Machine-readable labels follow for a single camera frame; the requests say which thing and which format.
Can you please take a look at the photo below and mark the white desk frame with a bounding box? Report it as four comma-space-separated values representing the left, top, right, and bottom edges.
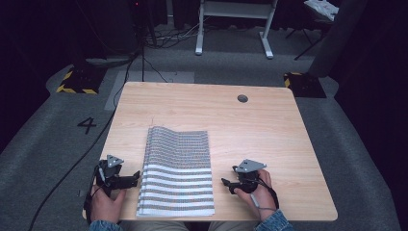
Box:
194, 0, 280, 61

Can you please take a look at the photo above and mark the black yellow striped base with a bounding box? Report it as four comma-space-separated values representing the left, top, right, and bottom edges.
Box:
283, 71, 328, 99
55, 64, 108, 96

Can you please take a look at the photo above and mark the person's right hand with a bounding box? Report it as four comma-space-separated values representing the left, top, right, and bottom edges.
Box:
233, 168, 278, 223

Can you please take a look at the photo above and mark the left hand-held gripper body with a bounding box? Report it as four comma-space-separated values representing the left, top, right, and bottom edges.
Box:
95, 154, 130, 197

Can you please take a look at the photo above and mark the grey wrist cord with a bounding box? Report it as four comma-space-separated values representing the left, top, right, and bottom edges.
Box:
249, 192, 277, 213

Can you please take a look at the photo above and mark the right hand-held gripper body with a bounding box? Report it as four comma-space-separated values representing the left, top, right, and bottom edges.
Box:
232, 159, 268, 195

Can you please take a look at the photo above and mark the stack of striped placemats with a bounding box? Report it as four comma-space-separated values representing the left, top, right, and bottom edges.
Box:
136, 125, 217, 218

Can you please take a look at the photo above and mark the black stand pole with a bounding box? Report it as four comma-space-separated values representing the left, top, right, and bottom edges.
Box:
140, 0, 147, 83

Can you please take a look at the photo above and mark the grey stand base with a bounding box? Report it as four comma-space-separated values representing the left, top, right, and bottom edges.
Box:
84, 55, 136, 68

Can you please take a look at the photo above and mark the person's right leg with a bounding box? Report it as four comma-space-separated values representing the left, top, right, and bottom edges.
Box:
207, 220, 262, 231

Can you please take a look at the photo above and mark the tangle of floor cables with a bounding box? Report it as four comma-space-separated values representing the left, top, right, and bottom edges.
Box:
143, 15, 213, 50

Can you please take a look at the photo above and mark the long black floor cable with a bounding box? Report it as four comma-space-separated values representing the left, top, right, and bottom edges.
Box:
27, 47, 144, 231

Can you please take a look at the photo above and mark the person's left hand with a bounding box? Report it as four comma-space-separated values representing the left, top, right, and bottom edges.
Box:
89, 185, 127, 223

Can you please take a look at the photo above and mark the white cloth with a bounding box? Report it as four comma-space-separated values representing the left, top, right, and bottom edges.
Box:
302, 0, 341, 23

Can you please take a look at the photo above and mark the grey curtain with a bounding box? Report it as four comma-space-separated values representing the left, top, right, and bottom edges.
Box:
307, 0, 370, 79

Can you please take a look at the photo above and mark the black chair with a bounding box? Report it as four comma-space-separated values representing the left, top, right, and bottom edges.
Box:
284, 9, 335, 62

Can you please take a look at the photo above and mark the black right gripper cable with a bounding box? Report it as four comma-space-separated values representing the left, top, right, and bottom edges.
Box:
255, 178, 281, 210

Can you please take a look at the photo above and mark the person's left leg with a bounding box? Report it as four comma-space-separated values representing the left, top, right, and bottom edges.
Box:
119, 220, 191, 231

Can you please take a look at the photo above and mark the striped woven table mat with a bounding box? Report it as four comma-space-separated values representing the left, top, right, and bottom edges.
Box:
140, 125, 217, 217

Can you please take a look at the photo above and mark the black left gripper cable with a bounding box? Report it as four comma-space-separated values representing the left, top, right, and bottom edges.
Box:
82, 164, 107, 225

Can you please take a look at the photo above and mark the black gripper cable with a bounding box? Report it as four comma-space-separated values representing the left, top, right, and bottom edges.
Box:
255, 178, 281, 210
82, 164, 107, 225

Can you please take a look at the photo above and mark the person's leg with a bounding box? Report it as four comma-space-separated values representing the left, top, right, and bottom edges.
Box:
119, 220, 191, 231
207, 220, 262, 231

